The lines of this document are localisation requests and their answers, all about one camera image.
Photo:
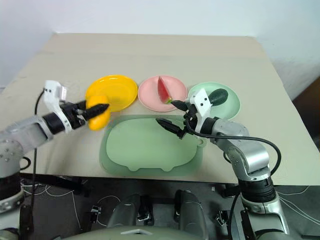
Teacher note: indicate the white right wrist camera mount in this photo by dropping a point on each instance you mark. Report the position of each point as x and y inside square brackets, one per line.
[203, 105]

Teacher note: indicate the pale green plate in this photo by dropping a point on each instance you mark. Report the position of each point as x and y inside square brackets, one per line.
[228, 107]

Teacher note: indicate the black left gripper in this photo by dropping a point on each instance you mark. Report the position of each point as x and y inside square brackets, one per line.
[72, 115]

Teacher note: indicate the green pig-shaped placemat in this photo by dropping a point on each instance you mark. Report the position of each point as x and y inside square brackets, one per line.
[140, 147]

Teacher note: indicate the dark rounded robot leg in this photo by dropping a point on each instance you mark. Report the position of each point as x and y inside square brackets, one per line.
[190, 210]
[127, 210]

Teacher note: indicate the grey robot torso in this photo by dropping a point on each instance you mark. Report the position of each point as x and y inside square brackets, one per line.
[135, 233]

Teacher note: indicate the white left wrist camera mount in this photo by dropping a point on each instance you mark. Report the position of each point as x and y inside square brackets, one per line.
[53, 96]

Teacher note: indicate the yellow plate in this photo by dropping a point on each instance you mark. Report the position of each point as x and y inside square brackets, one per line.
[117, 88]

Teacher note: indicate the dark green avocado toy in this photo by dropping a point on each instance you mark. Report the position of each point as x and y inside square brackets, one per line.
[218, 96]

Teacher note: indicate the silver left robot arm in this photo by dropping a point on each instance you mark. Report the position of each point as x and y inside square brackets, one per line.
[22, 132]

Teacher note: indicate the brown cabinet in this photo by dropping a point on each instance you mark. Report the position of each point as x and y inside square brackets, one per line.
[308, 110]

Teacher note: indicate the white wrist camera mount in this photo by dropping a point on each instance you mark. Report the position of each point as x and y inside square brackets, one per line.
[53, 96]
[203, 105]

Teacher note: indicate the yellow mango toy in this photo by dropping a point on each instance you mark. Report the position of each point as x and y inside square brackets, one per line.
[98, 120]

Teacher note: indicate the pink plate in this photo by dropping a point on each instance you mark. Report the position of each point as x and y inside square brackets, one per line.
[150, 93]

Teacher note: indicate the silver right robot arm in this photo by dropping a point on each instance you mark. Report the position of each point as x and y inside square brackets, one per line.
[246, 150]

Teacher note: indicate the red watermelon slice toy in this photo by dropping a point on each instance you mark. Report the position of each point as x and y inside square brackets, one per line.
[163, 91]

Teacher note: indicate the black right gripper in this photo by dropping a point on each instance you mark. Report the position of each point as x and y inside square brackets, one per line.
[191, 117]

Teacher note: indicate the black table frame bar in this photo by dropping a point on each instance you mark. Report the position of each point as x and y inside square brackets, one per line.
[57, 183]

